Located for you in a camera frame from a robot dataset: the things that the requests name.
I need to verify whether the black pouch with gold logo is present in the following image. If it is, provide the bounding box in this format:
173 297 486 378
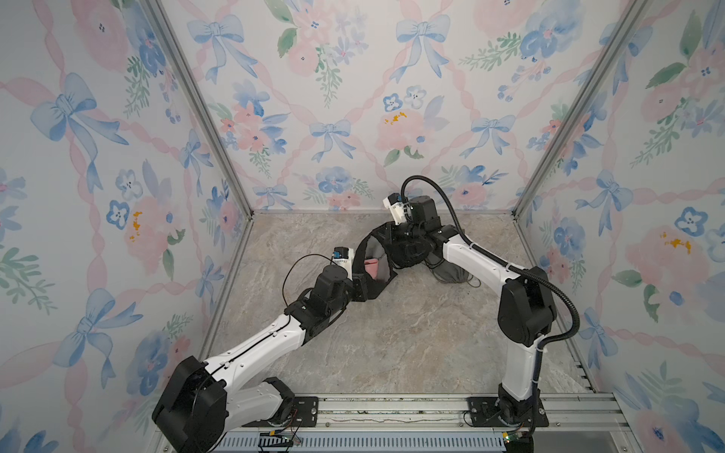
353 222 434 300

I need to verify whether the pink hair dryer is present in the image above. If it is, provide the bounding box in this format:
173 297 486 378
364 258 379 279

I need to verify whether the grey drawstring pouch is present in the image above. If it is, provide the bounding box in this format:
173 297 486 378
427 259 481 288

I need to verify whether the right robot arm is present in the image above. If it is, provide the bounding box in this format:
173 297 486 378
383 194 557 428

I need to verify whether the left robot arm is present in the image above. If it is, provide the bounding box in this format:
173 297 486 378
152 264 375 452

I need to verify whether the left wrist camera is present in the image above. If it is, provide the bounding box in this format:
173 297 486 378
332 247 355 279

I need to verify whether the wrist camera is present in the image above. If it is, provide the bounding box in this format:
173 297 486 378
332 247 355 279
383 193 408 226

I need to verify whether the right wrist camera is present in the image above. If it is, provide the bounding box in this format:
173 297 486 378
383 193 408 226

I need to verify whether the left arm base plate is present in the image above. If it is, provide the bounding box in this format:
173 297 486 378
244 396 319 430

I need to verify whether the black corrugated cable conduit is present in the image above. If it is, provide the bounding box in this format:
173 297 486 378
400 174 582 409

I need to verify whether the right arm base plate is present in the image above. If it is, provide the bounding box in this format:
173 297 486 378
466 396 549 428

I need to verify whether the aluminium front rail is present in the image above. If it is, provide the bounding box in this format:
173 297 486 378
149 393 624 453

